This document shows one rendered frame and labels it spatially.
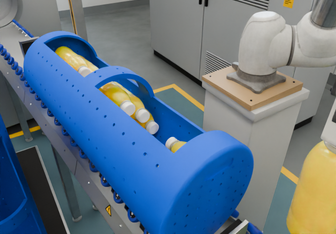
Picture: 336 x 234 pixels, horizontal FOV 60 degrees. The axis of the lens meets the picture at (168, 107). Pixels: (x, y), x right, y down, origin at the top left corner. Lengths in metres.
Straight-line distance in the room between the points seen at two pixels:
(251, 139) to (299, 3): 1.22
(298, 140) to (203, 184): 2.19
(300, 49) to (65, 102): 0.83
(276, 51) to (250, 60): 0.10
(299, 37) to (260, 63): 0.16
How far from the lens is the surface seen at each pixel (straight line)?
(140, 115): 0.86
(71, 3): 1.85
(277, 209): 2.14
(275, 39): 1.15
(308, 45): 1.16
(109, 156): 0.69
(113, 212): 0.92
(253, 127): 1.18
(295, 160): 2.53
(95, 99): 0.78
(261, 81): 1.22
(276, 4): 2.32
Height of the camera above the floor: 1.61
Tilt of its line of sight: 34 degrees down
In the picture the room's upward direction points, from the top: straight up
